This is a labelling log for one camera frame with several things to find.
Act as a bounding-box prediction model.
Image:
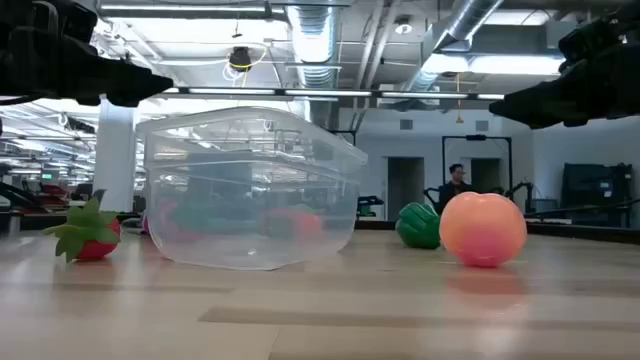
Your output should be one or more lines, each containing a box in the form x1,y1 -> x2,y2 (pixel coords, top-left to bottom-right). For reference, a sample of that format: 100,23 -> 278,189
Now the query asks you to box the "silver corrugated ceiling duct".
285,4 -> 343,91

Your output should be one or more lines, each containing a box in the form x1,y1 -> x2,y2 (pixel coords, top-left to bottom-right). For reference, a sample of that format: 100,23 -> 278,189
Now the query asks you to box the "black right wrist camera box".
557,17 -> 627,69

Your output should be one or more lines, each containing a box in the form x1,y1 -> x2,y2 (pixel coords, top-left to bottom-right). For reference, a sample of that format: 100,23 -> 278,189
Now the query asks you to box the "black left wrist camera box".
32,0 -> 99,44

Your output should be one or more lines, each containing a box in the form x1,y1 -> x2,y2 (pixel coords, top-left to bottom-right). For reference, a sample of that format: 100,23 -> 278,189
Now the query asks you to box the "grey background monitor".
531,198 -> 560,214

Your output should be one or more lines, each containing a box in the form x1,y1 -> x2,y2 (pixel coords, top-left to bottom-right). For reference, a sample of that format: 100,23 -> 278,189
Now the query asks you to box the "red toy strawberry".
42,197 -> 123,264

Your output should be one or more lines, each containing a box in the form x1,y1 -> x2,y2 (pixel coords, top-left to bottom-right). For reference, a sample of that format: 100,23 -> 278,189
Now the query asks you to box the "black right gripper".
488,41 -> 640,131

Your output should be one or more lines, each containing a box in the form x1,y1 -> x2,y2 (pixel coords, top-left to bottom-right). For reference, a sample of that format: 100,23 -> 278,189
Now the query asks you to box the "long overhead light bar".
162,86 -> 507,102

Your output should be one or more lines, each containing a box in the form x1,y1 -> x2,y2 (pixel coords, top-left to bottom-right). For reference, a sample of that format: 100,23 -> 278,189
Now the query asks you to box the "black background device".
356,195 -> 386,220

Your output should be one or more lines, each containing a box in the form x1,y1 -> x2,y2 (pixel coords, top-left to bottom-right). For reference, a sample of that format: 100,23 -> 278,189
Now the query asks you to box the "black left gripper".
0,24 -> 174,108

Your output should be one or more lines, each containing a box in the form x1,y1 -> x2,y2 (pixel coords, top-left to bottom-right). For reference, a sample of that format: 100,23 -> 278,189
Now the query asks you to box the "dark green toy bell pepper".
394,201 -> 444,251

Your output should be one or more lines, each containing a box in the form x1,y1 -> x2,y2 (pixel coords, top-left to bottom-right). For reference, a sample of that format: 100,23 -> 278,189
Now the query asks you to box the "black rectangular frame stand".
441,133 -> 514,201

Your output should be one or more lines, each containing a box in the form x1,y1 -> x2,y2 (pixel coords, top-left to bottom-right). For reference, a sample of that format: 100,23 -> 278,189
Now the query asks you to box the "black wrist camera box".
32,0 -> 99,44
557,17 -> 627,69

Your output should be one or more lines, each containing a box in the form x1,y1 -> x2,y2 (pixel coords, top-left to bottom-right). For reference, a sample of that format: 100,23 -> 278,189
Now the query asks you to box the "clear plastic tupperware container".
135,105 -> 369,272

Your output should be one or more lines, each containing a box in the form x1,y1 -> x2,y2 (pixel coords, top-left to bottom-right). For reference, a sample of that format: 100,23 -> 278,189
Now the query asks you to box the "black ceiling-mounted camera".
228,45 -> 254,73

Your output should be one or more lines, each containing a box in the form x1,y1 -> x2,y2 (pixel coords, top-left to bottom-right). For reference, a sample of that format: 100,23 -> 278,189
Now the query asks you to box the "white building pillar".
93,97 -> 141,214

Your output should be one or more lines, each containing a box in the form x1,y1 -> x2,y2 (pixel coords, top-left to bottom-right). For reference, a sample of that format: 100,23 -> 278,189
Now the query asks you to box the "black equipment cabinet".
560,162 -> 634,229

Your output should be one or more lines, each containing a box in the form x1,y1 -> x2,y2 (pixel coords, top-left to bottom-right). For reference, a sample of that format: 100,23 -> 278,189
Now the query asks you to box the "pink orange toy peach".
438,191 -> 529,269

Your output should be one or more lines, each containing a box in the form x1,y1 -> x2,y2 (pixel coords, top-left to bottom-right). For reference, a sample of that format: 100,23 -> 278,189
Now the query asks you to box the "black table edge rail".
0,209 -> 640,246

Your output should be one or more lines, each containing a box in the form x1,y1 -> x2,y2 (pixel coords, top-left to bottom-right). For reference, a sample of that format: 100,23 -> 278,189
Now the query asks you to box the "light green toy cabbage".
172,201 -> 214,234

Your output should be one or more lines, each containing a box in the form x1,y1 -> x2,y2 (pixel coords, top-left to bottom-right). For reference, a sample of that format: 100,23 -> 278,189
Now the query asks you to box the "person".
436,163 -> 474,217

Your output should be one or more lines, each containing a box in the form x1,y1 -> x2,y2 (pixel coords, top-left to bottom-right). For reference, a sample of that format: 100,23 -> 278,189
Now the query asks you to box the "silver smooth ceiling duct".
402,0 -> 504,94

